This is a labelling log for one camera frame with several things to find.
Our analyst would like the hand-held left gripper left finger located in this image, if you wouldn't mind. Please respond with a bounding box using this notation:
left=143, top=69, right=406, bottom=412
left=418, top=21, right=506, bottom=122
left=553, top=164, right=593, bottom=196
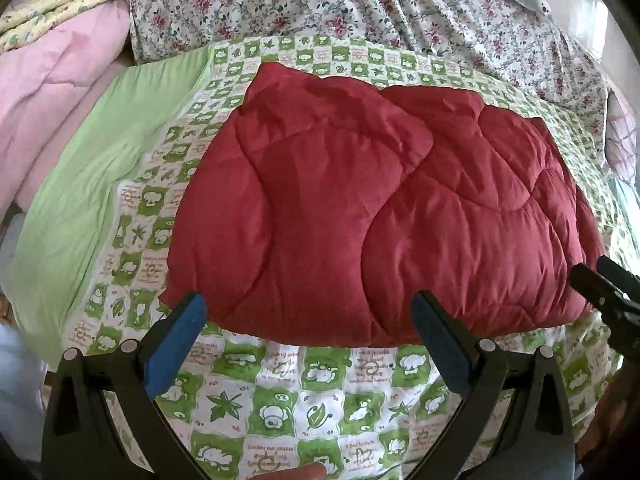
left=42, top=291, right=208, bottom=480

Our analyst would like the person's left hand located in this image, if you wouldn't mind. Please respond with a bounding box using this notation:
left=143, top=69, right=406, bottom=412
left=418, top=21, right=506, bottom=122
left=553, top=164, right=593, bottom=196
left=277, top=461, right=332, bottom=480

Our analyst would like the floral print duvet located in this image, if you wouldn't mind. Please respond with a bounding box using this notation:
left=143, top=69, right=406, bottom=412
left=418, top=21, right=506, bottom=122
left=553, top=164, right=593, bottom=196
left=127, top=0, right=613, bottom=171

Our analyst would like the red quilted blanket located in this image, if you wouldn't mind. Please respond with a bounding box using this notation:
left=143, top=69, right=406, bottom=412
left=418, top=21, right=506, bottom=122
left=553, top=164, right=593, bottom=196
left=159, top=60, right=607, bottom=348

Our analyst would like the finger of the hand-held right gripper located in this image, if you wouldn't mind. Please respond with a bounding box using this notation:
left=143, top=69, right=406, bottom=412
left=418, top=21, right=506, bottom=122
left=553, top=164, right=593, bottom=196
left=570, top=263, right=628, bottom=313
left=596, top=255, right=640, bottom=306

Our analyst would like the yellow printed cloth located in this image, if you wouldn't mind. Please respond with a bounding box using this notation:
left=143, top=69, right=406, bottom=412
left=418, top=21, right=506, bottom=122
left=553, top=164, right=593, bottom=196
left=0, top=0, right=151, bottom=53

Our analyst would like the green checked bed sheet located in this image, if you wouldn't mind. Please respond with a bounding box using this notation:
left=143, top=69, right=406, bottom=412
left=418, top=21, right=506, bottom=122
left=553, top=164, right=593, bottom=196
left=10, top=35, right=631, bottom=480

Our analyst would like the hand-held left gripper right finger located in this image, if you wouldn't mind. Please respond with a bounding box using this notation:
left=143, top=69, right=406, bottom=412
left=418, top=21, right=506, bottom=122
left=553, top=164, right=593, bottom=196
left=411, top=290, right=581, bottom=480

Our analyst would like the pink patterned pillow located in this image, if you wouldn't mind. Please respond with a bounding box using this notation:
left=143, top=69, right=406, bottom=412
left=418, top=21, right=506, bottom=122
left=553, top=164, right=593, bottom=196
left=602, top=87, right=640, bottom=176

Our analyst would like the pale blue cloth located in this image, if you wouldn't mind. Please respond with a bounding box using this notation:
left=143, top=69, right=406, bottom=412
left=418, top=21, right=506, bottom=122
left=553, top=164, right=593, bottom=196
left=0, top=212, right=56, bottom=463

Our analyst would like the pink quilt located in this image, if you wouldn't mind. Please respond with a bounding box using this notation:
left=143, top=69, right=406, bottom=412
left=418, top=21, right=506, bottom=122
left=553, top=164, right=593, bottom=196
left=0, top=0, right=138, bottom=218

